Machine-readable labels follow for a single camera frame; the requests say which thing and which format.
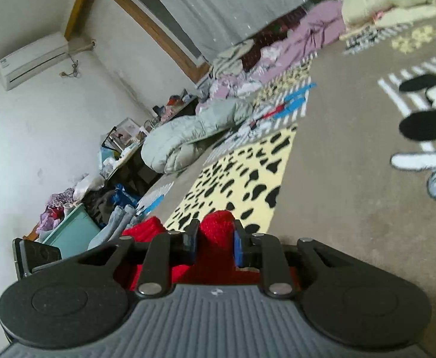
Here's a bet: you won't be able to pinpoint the white box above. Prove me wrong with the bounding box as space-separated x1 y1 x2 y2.
115 117 140 146

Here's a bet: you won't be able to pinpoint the wooden window frame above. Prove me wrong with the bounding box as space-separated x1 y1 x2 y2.
64 0 211 83

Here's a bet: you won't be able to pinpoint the blue bag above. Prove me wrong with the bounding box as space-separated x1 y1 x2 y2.
114 183 142 209

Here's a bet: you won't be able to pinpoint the dark floral cloth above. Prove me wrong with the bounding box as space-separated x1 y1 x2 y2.
240 22 304 71

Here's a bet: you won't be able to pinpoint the dark brown clothes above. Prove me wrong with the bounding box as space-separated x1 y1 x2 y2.
84 190 120 228

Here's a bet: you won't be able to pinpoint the dark wooden desk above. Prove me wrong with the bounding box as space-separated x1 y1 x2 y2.
102 93 204 187

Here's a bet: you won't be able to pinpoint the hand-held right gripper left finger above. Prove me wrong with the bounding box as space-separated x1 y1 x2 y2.
69 218 201 299

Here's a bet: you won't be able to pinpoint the purple quilt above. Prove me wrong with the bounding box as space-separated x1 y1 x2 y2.
248 0 345 83

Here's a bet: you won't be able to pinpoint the teal plastic bin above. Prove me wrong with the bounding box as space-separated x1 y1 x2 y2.
39 207 101 260

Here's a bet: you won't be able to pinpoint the purple red clothes heap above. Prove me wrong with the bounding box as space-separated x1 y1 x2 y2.
35 188 77 232

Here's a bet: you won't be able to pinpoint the white air conditioner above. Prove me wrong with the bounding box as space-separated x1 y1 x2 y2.
0 32 69 91

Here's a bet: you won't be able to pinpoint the white plastic bag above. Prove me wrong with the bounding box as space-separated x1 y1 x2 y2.
72 175 105 200

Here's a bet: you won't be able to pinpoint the grey curtain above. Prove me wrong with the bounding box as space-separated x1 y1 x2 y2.
132 0 340 62

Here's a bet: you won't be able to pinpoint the red knitted sweater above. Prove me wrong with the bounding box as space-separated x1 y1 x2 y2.
112 211 301 293

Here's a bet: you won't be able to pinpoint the beige air conditioner hose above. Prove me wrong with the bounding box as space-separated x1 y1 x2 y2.
59 39 95 80

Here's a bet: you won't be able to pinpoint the black metal frame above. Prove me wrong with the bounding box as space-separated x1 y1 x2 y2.
101 127 123 153

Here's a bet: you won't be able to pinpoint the colourful toys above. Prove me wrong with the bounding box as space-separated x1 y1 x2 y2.
153 89 198 124

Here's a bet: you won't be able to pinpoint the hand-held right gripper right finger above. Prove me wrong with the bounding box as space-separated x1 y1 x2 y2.
233 219 364 300

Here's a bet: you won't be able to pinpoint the grey-green puffer jacket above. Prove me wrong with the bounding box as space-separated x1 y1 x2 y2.
141 99 254 174

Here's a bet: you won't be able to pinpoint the beige rumpled clothes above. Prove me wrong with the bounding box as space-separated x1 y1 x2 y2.
211 39 256 79

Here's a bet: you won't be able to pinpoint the grey folded fleece garment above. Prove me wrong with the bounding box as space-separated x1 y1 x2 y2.
87 205 137 250

